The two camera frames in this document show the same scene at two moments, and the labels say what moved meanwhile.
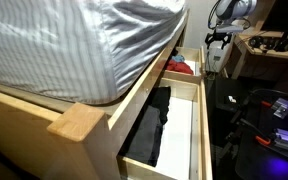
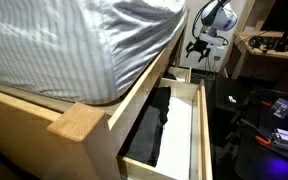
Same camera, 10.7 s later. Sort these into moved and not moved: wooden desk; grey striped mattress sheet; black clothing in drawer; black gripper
Moved: black gripper
Not moved: grey striped mattress sheet; wooden desk; black clothing in drawer
